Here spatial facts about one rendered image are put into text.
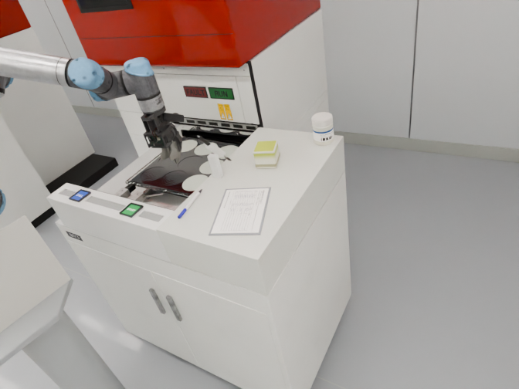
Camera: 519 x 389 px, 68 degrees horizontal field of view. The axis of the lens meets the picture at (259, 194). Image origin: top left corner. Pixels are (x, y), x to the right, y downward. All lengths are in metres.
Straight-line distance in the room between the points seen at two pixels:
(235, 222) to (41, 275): 0.61
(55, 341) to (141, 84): 0.86
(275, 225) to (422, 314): 1.17
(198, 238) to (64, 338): 0.62
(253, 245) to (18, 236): 0.66
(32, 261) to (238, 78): 0.91
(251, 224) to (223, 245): 0.10
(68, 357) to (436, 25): 2.55
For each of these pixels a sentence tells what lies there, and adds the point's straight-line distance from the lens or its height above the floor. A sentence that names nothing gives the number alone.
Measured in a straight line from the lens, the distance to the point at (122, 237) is 1.36.
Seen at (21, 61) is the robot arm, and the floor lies 1.45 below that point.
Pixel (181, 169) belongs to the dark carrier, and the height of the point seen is 0.90.
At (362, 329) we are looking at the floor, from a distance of 1.98.
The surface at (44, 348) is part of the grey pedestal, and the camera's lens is 1.48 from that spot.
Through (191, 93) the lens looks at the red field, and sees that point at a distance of 1.67.
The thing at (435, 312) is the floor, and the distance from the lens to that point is 2.07.
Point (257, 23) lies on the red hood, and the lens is 1.52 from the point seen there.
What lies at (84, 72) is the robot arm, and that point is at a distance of 1.11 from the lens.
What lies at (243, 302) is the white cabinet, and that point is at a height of 0.74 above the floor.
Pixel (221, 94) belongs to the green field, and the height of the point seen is 1.10.
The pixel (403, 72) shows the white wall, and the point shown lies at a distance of 2.89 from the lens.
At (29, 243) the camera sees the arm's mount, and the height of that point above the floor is 1.01.
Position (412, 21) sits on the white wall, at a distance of 2.78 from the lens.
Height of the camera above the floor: 1.66
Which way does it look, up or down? 36 degrees down
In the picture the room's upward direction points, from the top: 13 degrees counter-clockwise
